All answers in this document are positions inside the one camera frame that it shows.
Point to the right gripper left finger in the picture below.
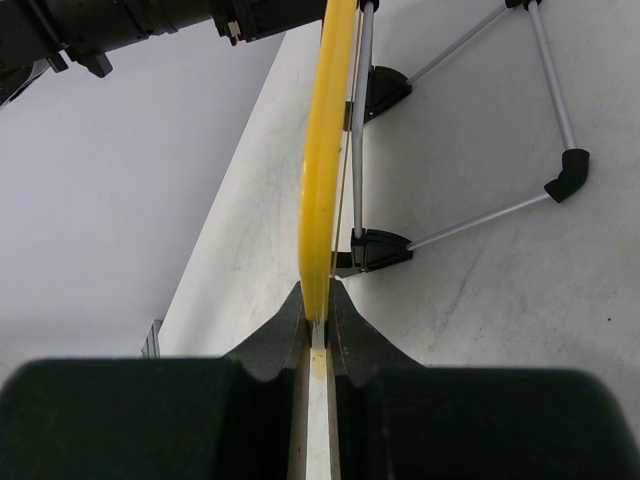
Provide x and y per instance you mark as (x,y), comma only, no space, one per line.
(238,416)

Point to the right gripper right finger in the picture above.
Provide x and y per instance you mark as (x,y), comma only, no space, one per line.
(391,417)

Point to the yellow framed whiteboard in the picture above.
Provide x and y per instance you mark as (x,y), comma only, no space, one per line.
(319,194)

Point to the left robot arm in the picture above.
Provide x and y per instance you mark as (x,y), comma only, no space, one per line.
(37,36)

